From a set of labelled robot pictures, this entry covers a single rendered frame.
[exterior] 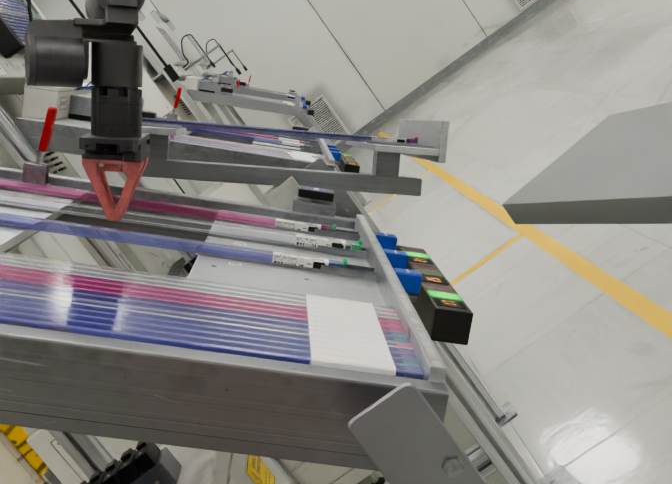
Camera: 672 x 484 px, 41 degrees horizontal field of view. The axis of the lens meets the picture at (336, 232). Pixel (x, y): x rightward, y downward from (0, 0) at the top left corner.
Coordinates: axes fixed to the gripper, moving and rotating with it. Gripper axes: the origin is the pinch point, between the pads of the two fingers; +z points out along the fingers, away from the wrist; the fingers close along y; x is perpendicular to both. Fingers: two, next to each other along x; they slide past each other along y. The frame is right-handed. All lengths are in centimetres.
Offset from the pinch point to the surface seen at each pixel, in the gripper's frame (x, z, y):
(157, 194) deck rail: 2.5, 0.5, -19.0
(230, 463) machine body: 14.5, 33.4, -4.7
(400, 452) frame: 27, 5, 54
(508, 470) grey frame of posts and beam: 56, 41, -20
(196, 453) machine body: 9.9, 33.0, -6.6
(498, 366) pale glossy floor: 81, 58, -118
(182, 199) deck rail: 5.9, 1.0, -19.0
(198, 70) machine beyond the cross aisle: -41, -9, -593
